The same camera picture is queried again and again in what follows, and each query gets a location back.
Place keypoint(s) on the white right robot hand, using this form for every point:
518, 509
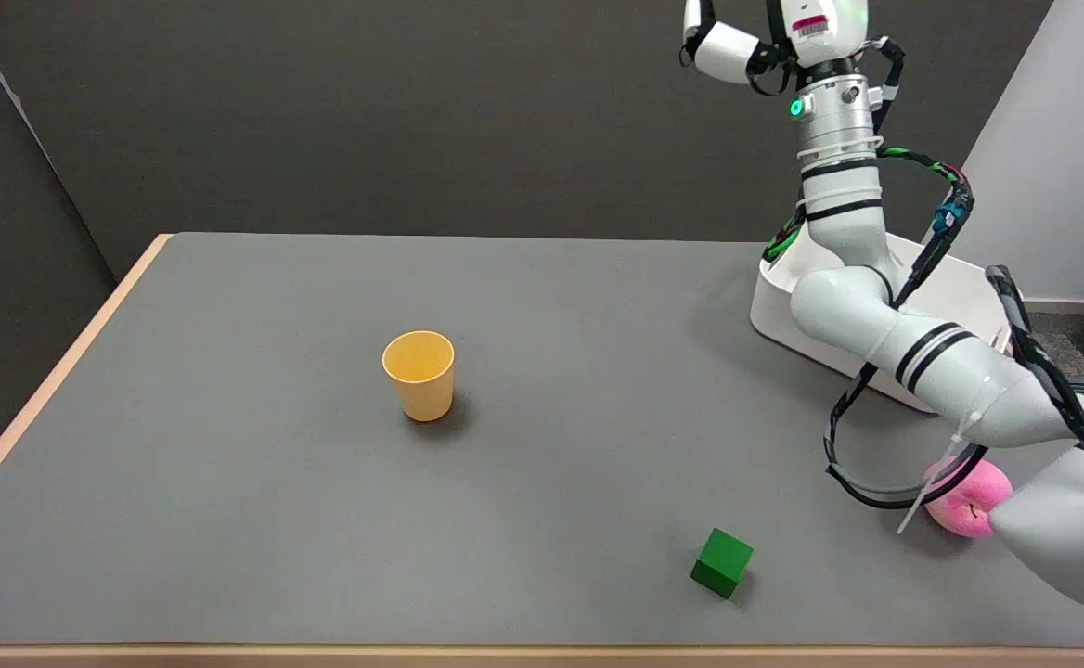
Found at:
825, 28

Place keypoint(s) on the yellow plastic cup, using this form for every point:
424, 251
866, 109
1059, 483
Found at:
423, 385

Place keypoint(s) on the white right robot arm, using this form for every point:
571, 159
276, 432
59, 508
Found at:
941, 357

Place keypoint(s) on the white plastic bin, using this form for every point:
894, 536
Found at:
781, 320

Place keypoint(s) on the pink toy peach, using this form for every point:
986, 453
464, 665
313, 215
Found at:
989, 487

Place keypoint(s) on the green wooden cube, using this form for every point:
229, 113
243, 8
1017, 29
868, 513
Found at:
720, 561

